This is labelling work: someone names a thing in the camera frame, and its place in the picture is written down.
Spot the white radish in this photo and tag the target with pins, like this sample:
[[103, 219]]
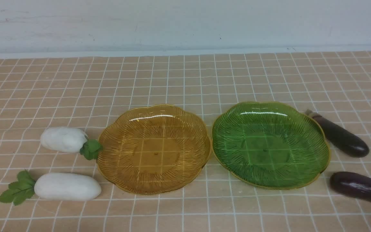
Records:
[[70, 140], [51, 186]]

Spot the amber ribbed plastic plate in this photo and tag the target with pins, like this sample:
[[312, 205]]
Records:
[[154, 150]]

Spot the purple eggplant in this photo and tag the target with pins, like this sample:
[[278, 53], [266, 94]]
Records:
[[340, 137], [351, 184]]

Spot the green ribbed plastic plate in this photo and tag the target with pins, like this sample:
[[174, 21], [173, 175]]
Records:
[[270, 145]]

